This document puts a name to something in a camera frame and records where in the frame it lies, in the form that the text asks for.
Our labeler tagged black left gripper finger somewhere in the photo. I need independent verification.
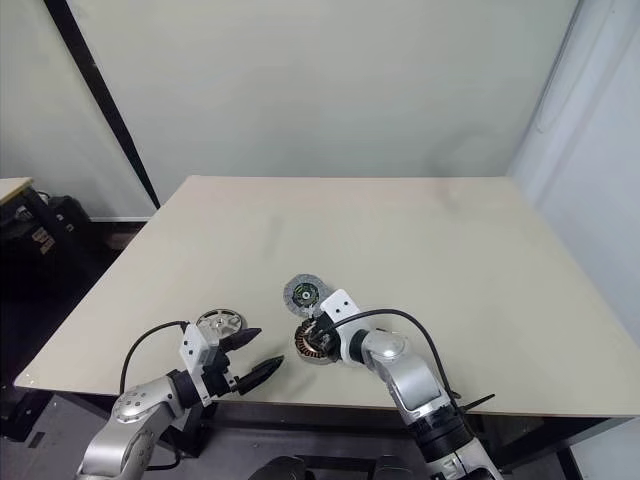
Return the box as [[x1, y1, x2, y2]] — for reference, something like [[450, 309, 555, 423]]
[[224, 327, 264, 353], [234, 354, 286, 395]]

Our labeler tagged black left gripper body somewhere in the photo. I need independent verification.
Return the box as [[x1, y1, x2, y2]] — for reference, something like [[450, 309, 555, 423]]
[[201, 339, 242, 402]]

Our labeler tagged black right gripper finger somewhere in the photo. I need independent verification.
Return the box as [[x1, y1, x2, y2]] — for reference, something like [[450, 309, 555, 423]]
[[304, 319, 329, 348]]

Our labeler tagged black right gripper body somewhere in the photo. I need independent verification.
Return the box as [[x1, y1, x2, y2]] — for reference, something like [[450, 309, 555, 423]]
[[318, 313, 348, 363]]

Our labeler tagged silver spoked rotor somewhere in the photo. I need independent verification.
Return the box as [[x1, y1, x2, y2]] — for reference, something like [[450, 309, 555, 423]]
[[195, 309, 252, 347]]

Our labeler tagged grey round motor lid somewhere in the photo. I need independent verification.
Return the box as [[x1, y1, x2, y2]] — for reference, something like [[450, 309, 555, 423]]
[[282, 272, 332, 319]]

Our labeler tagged dark rounded shape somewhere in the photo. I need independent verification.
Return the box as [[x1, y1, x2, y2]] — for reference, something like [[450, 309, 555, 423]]
[[248, 453, 312, 480]]

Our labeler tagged black latched equipment box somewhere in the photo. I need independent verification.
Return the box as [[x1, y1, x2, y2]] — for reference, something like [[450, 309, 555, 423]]
[[47, 194, 93, 254]]

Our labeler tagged black case with white label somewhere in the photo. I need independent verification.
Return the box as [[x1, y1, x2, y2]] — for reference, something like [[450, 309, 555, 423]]
[[0, 188, 69, 301]]

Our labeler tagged beige side table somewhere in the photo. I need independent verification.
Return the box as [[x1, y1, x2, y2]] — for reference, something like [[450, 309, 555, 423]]
[[0, 176, 35, 207]]

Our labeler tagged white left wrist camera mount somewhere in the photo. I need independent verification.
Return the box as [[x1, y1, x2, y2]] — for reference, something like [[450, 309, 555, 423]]
[[179, 323, 222, 402]]

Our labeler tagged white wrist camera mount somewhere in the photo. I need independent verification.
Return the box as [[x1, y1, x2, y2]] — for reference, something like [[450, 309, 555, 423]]
[[319, 288, 363, 327], [179, 323, 222, 402]]

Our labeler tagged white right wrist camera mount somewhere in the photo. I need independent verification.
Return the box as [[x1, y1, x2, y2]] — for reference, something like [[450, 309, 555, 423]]
[[319, 288, 363, 327]]

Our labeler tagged black table frame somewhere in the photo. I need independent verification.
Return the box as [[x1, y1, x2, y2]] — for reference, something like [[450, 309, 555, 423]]
[[0, 383, 637, 480]]

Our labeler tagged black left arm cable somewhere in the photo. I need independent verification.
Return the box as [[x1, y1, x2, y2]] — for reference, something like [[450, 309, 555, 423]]
[[119, 321, 190, 397]]

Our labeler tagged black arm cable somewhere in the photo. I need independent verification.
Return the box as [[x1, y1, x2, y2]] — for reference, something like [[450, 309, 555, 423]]
[[331, 309, 472, 417], [119, 321, 190, 397]]

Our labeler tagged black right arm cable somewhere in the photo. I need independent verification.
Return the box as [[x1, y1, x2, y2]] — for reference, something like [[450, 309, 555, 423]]
[[331, 309, 472, 417]]

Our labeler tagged black cable tie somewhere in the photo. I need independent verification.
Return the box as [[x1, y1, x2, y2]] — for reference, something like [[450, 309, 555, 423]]
[[451, 392, 497, 417]]

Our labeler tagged black diagonal wall strip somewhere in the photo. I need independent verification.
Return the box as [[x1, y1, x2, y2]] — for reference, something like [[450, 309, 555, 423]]
[[43, 0, 162, 210]]

